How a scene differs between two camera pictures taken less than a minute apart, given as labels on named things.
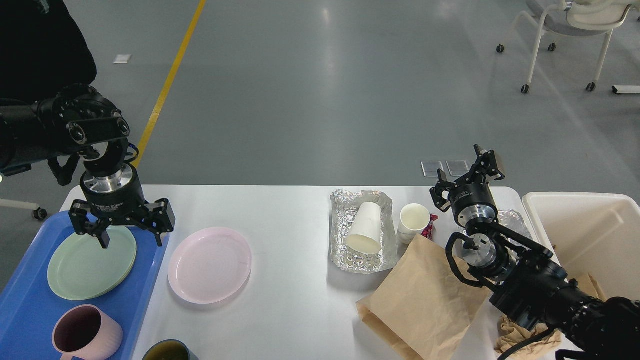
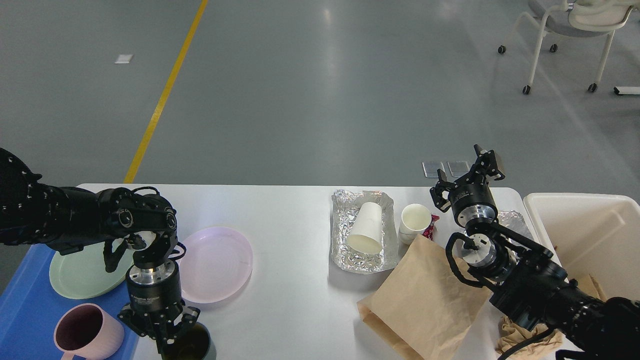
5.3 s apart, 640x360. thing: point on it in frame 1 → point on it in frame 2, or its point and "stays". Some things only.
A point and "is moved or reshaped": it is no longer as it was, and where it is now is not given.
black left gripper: [119, 199] → [155, 301]
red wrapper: [427, 232] stays
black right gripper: [470, 200] stays
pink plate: [209, 265] stays
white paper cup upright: [414, 218] stays
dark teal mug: [168, 349] is moved or reshaped
